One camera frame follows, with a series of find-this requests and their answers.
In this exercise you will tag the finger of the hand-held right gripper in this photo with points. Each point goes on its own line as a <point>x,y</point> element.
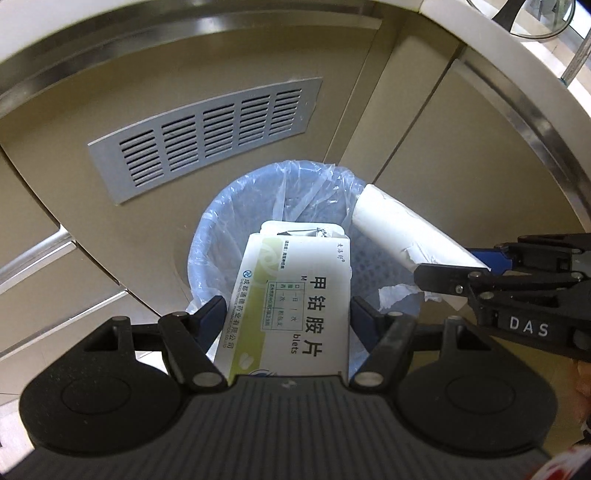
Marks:
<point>489,258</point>
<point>438,277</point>

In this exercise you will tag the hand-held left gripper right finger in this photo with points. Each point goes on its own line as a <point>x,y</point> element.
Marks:
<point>367,314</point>

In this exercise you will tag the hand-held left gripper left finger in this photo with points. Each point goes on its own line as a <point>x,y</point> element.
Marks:
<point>214,323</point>

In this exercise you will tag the blue plastic trash bin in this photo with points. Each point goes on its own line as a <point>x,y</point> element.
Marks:
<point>369,267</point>

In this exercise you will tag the white paper roll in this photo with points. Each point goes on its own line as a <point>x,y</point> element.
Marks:
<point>397,226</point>

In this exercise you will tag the white green medicine box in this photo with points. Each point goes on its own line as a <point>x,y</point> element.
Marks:
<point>286,300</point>

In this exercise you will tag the clear plastic bin liner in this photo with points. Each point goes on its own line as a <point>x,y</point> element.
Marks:
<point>231,217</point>

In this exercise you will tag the person's right hand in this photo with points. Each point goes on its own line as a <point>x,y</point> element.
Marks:
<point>584,392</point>

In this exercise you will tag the beige cabinet door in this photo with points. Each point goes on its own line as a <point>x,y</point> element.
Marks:
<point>461,129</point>

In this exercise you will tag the red white clothing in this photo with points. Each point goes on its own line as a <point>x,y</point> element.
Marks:
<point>568,464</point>

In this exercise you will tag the beige drawer front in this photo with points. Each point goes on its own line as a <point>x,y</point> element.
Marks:
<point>51,286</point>

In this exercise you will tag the grey vent grille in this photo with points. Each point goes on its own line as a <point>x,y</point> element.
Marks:
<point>207,134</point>

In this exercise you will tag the glass pot lid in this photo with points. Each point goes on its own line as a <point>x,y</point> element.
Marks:
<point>531,18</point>

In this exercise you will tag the beige vented cabinet panel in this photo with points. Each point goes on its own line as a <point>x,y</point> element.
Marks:
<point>138,69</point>

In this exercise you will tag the metal rail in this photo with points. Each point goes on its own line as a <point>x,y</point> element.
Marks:
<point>575,60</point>

